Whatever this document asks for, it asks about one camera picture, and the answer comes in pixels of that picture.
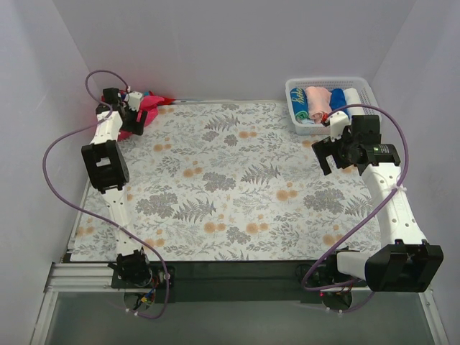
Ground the blue printed rolled towel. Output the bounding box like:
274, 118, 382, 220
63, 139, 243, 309
290, 87, 309, 120

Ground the pink red towel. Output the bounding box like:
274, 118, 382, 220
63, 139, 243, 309
118, 91, 175, 141

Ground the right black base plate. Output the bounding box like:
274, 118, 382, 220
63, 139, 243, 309
305, 246, 367, 288

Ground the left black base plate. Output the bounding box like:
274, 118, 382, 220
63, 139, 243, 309
111, 265, 167, 290

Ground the white rolled towel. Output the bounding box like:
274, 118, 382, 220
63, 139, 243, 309
343, 88, 366, 116

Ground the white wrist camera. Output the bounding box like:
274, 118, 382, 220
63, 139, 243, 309
124, 91, 144, 112
328, 111, 350, 142

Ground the light blue folded towel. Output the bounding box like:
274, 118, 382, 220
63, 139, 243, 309
297, 118, 315, 125

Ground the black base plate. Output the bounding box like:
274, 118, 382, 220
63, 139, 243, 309
305, 246, 367, 288
111, 265, 167, 290

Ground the aluminium frame rail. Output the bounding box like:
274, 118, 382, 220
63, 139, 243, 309
29, 261, 119, 345

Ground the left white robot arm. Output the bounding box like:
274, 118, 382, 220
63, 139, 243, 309
81, 88, 153, 288

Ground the white plastic basket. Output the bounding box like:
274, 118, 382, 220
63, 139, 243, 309
285, 76, 378, 135

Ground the peach rolled towel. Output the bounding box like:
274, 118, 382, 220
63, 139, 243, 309
305, 86, 332, 124

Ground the floral table mat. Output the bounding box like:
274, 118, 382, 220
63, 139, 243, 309
68, 101, 382, 262

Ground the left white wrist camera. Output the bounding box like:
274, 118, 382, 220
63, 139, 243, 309
124, 91, 144, 112

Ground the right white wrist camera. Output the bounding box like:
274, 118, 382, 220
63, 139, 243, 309
328, 111, 350, 142

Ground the dark blue rolled towel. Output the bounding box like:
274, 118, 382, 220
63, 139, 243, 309
329, 88, 347, 110

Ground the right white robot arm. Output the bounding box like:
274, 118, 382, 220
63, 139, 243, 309
313, 111, 443, 293

